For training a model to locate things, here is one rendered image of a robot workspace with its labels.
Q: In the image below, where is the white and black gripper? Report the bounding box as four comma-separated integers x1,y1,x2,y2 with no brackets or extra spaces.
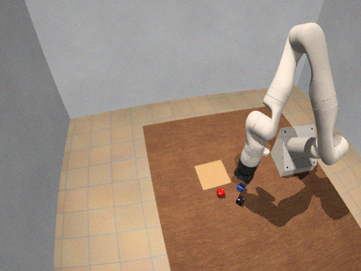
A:
234,147,269,185

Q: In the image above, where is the tan square mat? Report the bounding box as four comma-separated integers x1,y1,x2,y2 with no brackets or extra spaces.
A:
194,160,231,190

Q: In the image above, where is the red die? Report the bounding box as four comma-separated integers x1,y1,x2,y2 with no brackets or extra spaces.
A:
217,189,225,197

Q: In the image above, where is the black die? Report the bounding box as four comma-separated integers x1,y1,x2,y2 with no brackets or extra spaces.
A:
236,196,245,206

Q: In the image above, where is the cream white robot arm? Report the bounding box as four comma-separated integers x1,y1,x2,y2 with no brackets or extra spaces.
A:
244,23,349,166

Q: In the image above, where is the blue die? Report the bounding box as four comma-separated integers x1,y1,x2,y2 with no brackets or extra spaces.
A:
237,183,245,193

